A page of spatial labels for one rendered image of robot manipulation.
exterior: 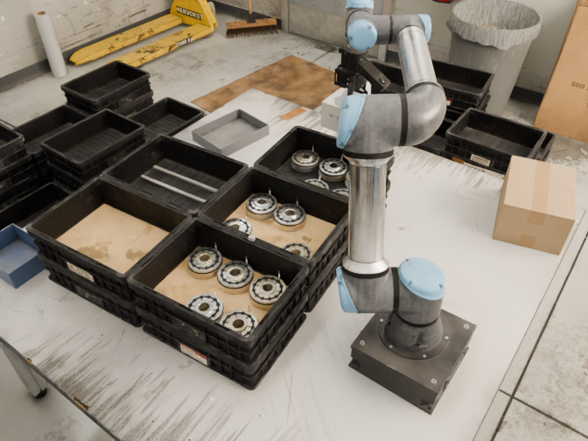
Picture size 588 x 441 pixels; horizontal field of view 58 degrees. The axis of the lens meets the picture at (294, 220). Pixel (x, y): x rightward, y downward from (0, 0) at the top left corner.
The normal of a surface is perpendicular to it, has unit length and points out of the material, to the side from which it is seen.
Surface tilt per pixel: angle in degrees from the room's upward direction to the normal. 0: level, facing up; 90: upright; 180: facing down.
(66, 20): 90
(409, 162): 0
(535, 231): 90
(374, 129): 70
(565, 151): 0
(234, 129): 0
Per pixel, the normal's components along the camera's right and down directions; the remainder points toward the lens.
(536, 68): -0.58, 0.54
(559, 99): -0.55, 0.33
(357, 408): 0.00, -0.75
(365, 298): -0.04, 0.36
